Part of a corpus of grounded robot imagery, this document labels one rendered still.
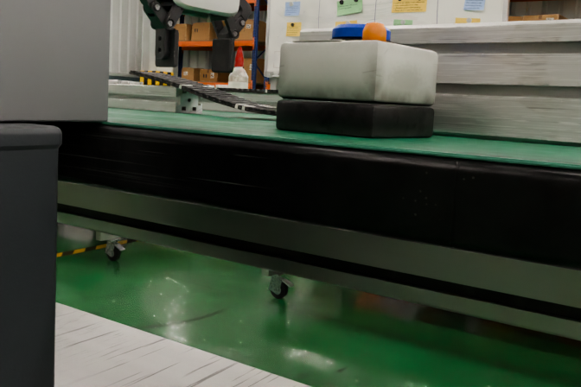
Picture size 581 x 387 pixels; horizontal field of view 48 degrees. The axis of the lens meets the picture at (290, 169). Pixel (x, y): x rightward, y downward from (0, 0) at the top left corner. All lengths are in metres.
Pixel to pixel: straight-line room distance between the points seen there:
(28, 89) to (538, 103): 0.33
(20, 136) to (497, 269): 0.28
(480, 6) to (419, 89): 3.19
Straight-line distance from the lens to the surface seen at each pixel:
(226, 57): 0.78
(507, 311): 0.41
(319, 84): 0.43
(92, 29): 0.44
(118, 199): 0.58
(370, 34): 0.41
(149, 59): 8.96
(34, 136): 0.38
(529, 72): 0.49
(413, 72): 0.44
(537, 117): 0.49
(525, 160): 0.30
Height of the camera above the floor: 0.80
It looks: 6 degrees down
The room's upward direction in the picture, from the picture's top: 3 degrees clockwise
